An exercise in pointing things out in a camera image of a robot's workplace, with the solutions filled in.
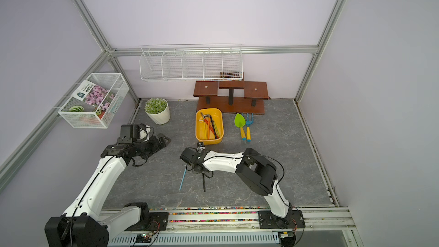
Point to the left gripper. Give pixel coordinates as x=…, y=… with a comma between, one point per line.
x=156, y=147

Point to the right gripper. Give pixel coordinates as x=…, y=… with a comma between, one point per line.
x=192, y=167

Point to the small black hex key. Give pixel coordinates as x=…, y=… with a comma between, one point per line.
x=203, y=182

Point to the large black hex key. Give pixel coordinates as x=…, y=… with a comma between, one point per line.
x=212, y=126

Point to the red hex key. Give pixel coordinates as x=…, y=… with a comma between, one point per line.
x=210, y=127

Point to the green hex key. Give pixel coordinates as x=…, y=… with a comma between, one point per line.
x=218, y=133

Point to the orange hex key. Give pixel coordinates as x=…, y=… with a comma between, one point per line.
x=211, y=136

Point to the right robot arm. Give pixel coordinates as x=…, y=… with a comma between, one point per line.
x=256, y=171

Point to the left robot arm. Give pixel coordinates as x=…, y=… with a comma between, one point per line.
x=80, y=225

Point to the yellow plastic storage box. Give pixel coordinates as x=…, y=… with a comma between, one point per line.
x=199, y=128

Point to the white potted green plant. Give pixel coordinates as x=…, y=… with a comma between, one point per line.
x=158, y=110

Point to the green garden trowel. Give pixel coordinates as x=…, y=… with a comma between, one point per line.
x=240, y=122

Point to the teal garden fork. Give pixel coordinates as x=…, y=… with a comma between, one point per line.
x=249, y=122

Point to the flower seed packet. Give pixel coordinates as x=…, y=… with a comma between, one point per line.
x=94, y=95

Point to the brown wooden stand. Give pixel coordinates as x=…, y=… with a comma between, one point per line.
x=232, y=96

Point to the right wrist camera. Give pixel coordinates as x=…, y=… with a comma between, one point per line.
x=200, y=146

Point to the white wire side basket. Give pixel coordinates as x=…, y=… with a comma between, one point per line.
x=83, y=116

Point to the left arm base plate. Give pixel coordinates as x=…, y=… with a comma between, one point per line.
x=156, y=221

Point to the aluminium mounting rail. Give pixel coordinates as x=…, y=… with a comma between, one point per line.
x=239, y=224

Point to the long white wire basket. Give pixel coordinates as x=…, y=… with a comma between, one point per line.
x=192, y=62

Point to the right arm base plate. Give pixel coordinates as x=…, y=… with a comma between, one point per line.
x=293, y=220

